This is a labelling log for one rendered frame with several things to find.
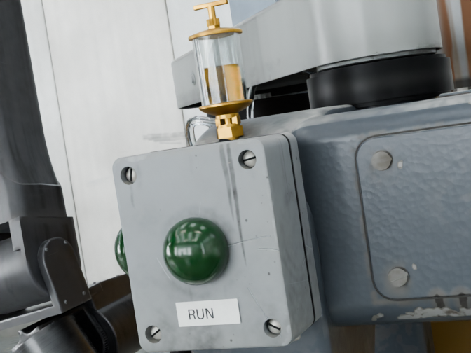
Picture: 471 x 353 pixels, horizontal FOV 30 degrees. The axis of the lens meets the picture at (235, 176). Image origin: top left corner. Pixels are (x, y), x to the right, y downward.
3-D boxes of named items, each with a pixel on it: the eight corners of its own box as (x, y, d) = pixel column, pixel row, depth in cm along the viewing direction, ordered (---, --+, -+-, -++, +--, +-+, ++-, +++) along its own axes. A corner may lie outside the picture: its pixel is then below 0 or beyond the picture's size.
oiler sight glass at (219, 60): (194, 107, 46) (183, 40, 46) (213, 105, 48) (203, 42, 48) (237, 99, 45) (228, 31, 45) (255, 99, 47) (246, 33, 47)
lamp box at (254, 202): (139, 353, 40) (109, 159, 40) (182, 327, 44) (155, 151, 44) (294, 347, 37) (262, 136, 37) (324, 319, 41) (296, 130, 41)
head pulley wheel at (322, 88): (292, 118, 53) (286, 76, 53) (333, 112, 61) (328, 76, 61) (442, 94, 50) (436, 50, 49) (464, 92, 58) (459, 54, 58)
